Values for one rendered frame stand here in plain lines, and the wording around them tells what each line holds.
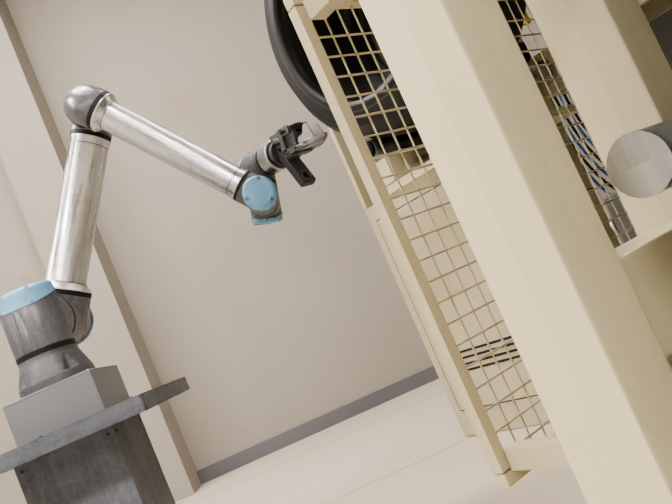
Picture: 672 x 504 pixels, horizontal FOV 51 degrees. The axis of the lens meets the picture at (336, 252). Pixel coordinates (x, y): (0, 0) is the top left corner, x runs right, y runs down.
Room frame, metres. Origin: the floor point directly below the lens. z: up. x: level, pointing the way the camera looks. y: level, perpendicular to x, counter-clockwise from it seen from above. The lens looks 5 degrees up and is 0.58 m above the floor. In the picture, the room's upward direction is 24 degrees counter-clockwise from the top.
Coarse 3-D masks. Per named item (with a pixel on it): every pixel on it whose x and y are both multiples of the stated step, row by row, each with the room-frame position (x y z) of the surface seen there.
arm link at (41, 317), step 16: (32, 288) 1.76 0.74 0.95; (48, 288) 1.80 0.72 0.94; (0, 304) 1.75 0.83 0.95; (16, 304) 1.74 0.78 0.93; (32, 304) 1.75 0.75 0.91; (48, 304) 1.77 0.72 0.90; (64, 304) 1.86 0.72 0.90; (0, 320) 1.77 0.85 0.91; (16, 320) 1.74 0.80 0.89; (32, 320) 1.74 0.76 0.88; (48, 320) 1.76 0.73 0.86; (64, 320) 1.81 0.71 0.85; (16, 336) 1.74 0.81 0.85; (32, 336) 1.74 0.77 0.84; (48, 336) 1.75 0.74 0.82; (64, 336) 1.78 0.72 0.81; (16, 352) 1.75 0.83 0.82
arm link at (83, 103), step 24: (72, 96) 1.85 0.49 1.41; (96, 96) 1.83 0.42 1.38; (72, 120) 1.90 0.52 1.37; (96, 120) 1.85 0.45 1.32; (120, 120) 1.85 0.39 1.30; (144, 120) 1.86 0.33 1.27; (144, 144) 1.86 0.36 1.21; (168, 144) 1.85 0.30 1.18; (192, 144) 1.87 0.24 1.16; (192, 168) 1.86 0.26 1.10; (216, 168) 1.85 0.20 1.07; (240, 168) 1.88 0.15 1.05; (240, 192) 1.86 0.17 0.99; (264, 192) 1.85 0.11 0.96
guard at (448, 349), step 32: (288, 0) 0.91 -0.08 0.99; (352, 0) 0.97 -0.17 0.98; (320, 64) 0.90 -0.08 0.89; (544, 64) 1.24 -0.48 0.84; (352, 96) 0.93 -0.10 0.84; (352, 128) 0.91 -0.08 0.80; (576, 128) 1.25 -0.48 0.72; (384, 192) 0.91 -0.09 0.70; (384, 224) 0.91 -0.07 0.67; (416, 224) 0.95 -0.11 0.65; (416, 256) 0.91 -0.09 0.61; (448, 256) 0.96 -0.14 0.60; (416, 288) 0.91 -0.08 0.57; (448, 352) 0.91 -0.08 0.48; (480, 416) 0.91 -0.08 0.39; (512, 480) 0.91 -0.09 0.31
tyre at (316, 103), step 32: (512, 0) 1.40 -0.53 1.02; (288, 32) 1.72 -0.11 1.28; (320, 32) 1.79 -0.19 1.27; (352, 32) 1.82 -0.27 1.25; (512, 32) 1.44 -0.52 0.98; (288, 64) 1.62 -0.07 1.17; (352, 64) 1.83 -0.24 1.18; (384, 64) 1.80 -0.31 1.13; (320, 96) 1.58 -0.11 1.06; (384, 96) 1.45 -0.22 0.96; (384, 128) 1.52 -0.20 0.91; (416, 128) 1.54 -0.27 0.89
